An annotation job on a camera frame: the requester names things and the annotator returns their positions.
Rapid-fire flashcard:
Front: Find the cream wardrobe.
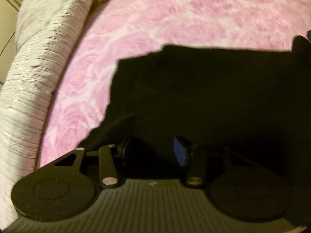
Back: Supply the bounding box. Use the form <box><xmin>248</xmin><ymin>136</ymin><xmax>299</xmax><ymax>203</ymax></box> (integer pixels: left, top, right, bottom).
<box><xmin>0</xmin><ymin>0</ymin><xmax>27</xmax><ymax>83</ymax></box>

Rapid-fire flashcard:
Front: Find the pink floral blanket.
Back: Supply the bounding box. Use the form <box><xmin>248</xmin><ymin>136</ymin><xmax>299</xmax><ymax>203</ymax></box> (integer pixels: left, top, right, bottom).
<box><xmin>39</xmin><ymin>0</ymin><xmax>311</xmax><ymax>168</ymax></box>

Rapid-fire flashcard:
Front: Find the black zip jacket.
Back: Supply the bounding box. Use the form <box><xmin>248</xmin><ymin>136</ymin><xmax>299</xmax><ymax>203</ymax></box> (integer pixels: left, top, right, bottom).
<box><xmin>81</xmin><ymin>35</ymin><xmax>311</xmax><ymax>190</ymax></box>

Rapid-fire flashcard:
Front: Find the white rolled quilt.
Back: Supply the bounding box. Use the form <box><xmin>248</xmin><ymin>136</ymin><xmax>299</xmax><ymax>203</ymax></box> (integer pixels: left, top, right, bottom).
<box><xmin>0</xmin><ymin>0</ymin><xmax>105</xmax><ymax>226</ymax></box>

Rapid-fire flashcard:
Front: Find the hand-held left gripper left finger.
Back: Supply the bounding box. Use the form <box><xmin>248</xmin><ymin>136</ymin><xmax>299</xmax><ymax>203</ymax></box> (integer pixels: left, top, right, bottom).
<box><xmin>39</xmin><ymin>137</ymin><xmax>134</xmax><ymax>188</ymax></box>

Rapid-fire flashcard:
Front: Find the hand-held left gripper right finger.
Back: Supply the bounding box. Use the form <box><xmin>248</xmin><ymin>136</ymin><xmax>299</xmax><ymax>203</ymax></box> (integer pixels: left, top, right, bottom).
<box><xmin>174</xmin><ymin>136</ymin><xmax>263</xmax><ymax>187</ymax></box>

